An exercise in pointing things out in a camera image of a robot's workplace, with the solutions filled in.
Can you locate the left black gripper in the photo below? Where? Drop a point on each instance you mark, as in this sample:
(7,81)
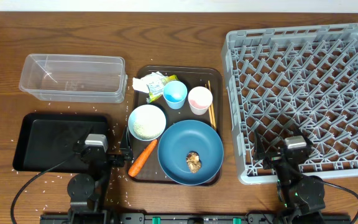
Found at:
(128,152)

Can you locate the left wooden chopstick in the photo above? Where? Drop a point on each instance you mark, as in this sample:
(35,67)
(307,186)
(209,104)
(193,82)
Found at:
(210,112)

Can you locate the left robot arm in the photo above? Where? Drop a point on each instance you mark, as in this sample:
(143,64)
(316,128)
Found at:
(88,190)

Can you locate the brown serving tray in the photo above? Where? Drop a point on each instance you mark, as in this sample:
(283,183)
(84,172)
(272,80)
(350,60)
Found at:
(191,77)

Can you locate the yellow green snack wrapper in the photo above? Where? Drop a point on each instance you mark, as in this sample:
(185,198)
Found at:
(157,85)

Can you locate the grey dishwasher rack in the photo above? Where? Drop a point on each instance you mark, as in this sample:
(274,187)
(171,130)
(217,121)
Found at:
(304,76)

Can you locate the light blue cup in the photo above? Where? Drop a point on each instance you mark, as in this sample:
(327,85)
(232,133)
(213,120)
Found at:
(175,93)

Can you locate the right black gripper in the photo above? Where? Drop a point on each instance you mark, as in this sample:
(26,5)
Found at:
(273,160)

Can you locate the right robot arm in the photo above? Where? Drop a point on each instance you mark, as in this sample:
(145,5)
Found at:
(302,195)

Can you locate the light blue rice bowl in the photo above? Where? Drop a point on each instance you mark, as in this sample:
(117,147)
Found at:
(147,122)

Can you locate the blue plate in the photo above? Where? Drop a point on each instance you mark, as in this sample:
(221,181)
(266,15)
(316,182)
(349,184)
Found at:
(188,136)

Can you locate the brown food scrap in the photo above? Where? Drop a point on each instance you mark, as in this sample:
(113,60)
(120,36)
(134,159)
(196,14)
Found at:
(193,162)

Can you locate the white paper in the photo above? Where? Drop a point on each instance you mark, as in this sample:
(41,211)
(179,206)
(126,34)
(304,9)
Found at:
(140,84)

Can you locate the black plastic tray bin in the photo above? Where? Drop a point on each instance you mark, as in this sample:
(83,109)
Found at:
(47,139)

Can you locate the pink cup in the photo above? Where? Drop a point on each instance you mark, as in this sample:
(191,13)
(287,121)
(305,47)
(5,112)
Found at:
(200,99)

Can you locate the orange carrot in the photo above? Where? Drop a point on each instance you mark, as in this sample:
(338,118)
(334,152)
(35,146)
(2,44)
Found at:
(141,160)

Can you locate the right wooden chopstick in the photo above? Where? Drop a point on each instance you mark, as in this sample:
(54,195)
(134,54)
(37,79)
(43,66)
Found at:
(212,105)

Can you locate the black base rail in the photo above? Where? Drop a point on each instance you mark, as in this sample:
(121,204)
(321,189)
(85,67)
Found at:
(140,218)

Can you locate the wooden chopstick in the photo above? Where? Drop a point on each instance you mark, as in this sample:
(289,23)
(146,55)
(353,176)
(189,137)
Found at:
(212,105)
(210,112)

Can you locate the clear plastic bin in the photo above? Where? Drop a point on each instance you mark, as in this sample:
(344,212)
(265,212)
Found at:
(74,78)

